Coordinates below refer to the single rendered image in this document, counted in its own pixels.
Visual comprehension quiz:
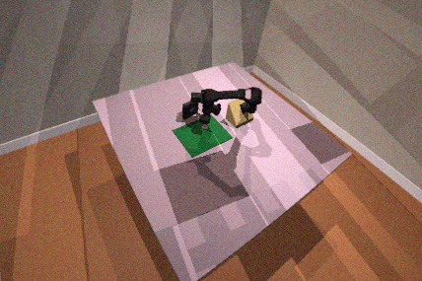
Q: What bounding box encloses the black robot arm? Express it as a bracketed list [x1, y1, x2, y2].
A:
[190, 87, 262, 115]

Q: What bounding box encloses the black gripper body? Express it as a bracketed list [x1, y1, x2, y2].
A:
[199, 105, 212, 124]

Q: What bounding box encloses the green circuit board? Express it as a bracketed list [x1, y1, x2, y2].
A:
[173, 115, 233, 158]

